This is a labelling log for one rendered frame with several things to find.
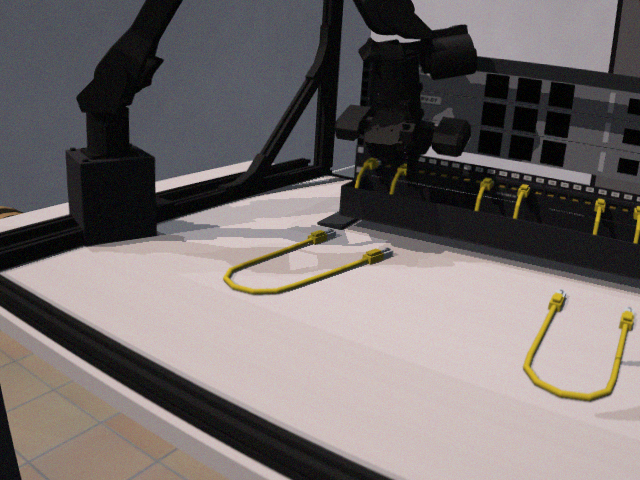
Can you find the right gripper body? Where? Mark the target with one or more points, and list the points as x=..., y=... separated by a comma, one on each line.
x=450, y=136

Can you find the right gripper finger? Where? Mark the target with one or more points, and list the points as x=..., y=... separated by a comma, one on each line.
x=395, y=164
x=412, y=159

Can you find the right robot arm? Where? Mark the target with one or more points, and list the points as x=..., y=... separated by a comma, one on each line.
x=129, y=65

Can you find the black rack frame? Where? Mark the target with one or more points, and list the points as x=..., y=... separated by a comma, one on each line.
x=607, y=146

